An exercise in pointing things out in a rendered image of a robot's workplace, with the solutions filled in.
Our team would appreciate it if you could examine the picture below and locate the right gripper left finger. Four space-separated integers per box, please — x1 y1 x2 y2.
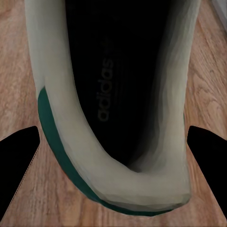
0 126 40 222

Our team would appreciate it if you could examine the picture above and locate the gym shoe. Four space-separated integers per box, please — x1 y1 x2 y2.
24 0 201 217

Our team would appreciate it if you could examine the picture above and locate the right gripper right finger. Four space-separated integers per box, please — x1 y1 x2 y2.
186 126 227 219

